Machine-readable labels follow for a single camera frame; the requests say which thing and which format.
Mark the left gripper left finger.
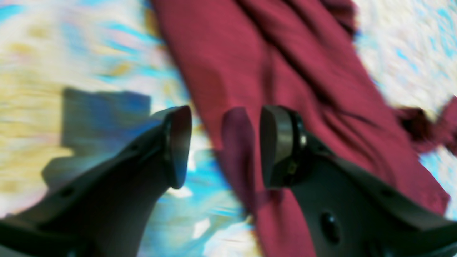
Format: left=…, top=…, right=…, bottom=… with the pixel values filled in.
left=1, top=106, right=192, bottom=257

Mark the patterned tile tablecloth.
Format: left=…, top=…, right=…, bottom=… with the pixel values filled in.
left=0, top=0, right=456, bottom=257

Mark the maroon t-shirt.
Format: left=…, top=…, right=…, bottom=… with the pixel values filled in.
left=152, top=0, right=456, bottom=257

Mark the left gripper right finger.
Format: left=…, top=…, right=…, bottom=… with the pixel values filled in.
left=259, top=105, right=457, bottom=257

